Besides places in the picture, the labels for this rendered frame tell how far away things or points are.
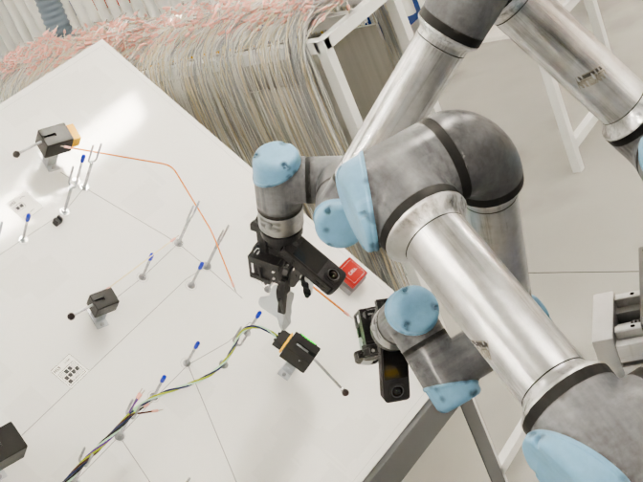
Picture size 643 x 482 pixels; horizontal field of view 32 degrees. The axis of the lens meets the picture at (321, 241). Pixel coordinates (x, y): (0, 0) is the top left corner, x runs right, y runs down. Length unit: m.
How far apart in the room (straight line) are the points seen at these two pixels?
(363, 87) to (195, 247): 1.00
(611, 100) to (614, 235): 2.61
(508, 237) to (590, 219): 2.96
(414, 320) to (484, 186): 0.31
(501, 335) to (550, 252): 3.10
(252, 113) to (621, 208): 2.05
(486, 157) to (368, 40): 1.60
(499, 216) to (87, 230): 0.94
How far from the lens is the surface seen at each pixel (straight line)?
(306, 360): 2.04
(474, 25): 1.52
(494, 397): 3.67
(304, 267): 1.83
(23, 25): 6.43
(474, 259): 1.28
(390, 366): 1.82
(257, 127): 2.81
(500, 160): 1.41
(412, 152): 1.36
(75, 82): 2.37
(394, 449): 2.13
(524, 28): 1.67
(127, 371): 2.03
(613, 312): 1.82
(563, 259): 4.27
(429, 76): 1.54
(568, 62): 1.69
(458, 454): 2.37
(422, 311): 1.64
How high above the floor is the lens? 2.10
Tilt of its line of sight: 24 degrees down
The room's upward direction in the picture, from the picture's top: 24 degrees counter-clockwise
